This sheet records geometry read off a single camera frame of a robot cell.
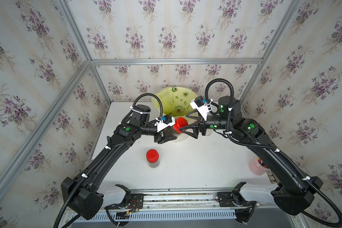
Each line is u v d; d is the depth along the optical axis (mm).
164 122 560
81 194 366
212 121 522
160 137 591
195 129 506
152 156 783
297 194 379
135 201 721
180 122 600
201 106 505
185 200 748
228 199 733
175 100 949
